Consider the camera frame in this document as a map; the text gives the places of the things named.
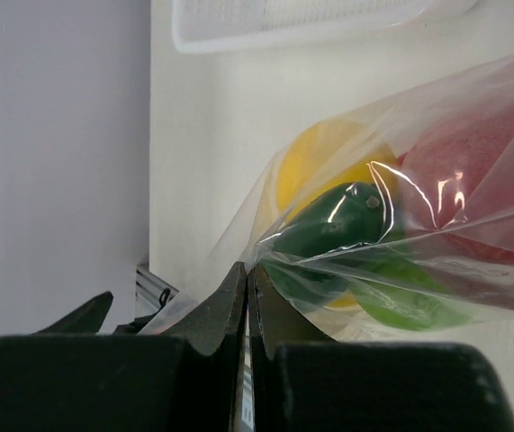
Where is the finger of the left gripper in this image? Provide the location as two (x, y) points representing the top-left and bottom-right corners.
(34, 292), (113, 335)

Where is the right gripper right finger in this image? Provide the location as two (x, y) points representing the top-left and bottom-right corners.
(252, 265), (342, 431)

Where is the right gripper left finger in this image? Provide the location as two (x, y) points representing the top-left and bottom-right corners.
(103, 263), (246, 431)

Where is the green fake cucumber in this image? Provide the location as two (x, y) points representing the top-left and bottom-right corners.
(262, 182), (384, 307)

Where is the clear zip top bag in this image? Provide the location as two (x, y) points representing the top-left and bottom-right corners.
(150, 54), (514, 340)

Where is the light green fake vegetable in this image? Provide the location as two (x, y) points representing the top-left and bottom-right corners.
(349, 259), (470, 331)

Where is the yellow fake lemon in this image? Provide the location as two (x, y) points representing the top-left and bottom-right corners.
(275, 120), (400, 311)

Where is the red fake apple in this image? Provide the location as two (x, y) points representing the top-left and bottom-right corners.
(399, 92), (514, 265)

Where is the aluminium rail frame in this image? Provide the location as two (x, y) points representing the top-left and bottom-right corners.
(135, 263), (179, 317)

